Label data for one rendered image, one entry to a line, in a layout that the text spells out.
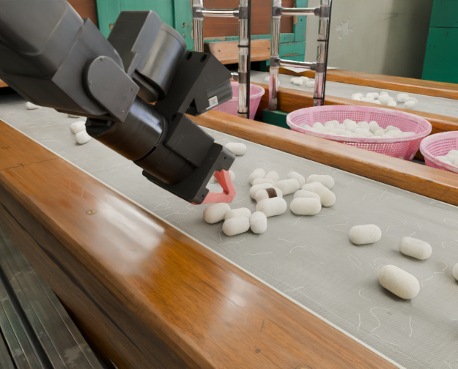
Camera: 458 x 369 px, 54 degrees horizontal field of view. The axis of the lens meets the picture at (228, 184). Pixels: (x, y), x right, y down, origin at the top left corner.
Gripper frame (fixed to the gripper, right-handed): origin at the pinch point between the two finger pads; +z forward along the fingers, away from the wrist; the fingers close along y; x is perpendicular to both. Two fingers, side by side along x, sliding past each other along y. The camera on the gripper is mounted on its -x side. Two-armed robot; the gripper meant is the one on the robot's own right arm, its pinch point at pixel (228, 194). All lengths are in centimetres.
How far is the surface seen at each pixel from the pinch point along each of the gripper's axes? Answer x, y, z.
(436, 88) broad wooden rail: -59, 19, 68
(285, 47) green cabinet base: -70, 84, 72
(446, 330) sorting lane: 2.6, -28.2, -0.3
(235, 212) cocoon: 1.8, -4.4, -2.0
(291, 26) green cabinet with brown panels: -78, 85, 70
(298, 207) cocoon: -2.5, -7.4, 3.7
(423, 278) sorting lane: -0.9, -23.5, 3.8
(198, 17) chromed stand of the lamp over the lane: -33, 43, 9
